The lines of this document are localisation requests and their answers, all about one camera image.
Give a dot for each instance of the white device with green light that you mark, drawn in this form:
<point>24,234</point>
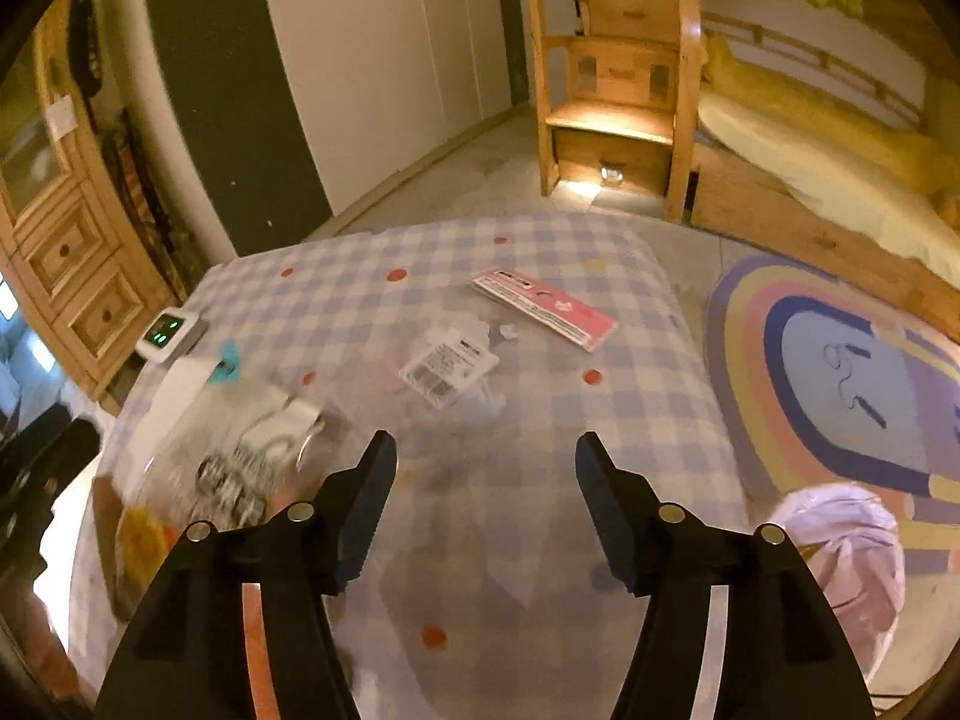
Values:
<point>169,334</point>

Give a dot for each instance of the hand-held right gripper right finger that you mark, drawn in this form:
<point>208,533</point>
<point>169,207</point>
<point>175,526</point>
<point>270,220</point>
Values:
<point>604,517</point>

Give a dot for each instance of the camouflage bag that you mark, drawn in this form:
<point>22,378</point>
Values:
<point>157,225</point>

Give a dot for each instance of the dark hanging item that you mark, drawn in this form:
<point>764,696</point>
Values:
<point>86,45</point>

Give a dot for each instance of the pink card package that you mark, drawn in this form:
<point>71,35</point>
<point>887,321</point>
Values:
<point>544,307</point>

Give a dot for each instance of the rainbow oval rug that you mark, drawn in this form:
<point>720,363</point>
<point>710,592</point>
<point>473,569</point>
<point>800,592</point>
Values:
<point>840,390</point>

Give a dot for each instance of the pine wooden cabinet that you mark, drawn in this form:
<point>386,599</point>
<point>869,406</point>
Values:
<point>67,247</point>

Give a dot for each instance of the white wardrobe with round holes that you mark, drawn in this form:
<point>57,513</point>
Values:
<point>360,75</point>

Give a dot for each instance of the clear plastic bag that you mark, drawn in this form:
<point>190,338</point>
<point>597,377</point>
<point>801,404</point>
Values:
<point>240,450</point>

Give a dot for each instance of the cream bed sheet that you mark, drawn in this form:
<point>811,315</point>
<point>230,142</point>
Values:
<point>847,195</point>

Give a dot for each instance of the checkered tablecloth table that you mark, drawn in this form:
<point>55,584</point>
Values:
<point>487,465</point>

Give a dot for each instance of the blue paper scrap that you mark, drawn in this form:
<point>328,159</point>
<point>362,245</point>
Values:
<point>226,361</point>

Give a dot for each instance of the clear blister pack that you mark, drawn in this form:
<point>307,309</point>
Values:
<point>446,364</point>

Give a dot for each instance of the yellow blanket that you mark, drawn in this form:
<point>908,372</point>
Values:
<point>825,120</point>

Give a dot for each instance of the small silver cap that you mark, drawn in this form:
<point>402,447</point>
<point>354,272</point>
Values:
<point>506,332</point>

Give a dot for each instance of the pink trash bag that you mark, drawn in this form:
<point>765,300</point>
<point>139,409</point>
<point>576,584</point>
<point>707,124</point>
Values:
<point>847,555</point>

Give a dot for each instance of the white paper tag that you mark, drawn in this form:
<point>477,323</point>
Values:
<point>62,114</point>

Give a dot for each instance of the wooden stairs with drawers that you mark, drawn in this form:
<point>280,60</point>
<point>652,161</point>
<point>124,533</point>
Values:
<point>611,60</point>

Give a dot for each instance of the dark wall panel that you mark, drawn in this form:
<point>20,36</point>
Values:
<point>225,105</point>

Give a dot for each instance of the wooden bunk bed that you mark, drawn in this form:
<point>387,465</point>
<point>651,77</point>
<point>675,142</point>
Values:
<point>787,225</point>

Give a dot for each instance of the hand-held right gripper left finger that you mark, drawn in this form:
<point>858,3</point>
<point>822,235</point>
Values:
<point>367,517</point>

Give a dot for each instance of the small night light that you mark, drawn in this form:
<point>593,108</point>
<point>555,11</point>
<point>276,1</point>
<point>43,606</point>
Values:
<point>610,175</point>

